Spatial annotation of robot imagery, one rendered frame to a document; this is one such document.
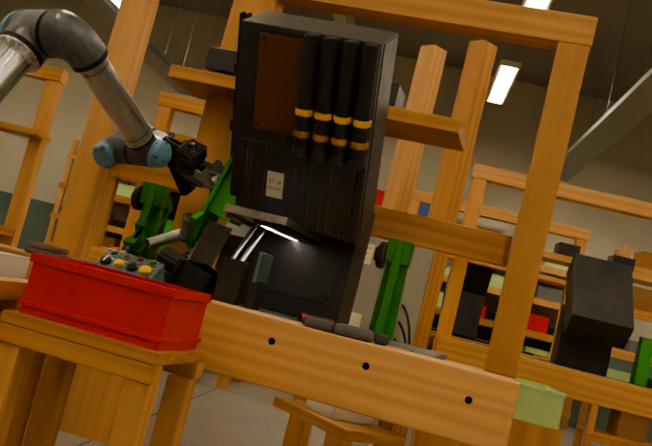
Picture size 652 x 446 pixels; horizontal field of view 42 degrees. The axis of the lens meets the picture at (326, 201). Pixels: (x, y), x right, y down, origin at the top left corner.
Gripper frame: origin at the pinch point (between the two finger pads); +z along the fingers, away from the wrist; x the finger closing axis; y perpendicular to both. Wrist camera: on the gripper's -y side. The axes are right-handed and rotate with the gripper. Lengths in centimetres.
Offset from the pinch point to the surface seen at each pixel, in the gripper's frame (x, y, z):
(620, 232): 871, -577, 132
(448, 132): 42, 19, 45
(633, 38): 793, -272, 37
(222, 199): -9.2, 4.9, 6.0
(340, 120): -1.0, 38.8, 29.8
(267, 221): -20.8, 17.6, 25.7
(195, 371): -59, 6, 34
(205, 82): 27.1, 7.7, -26.8
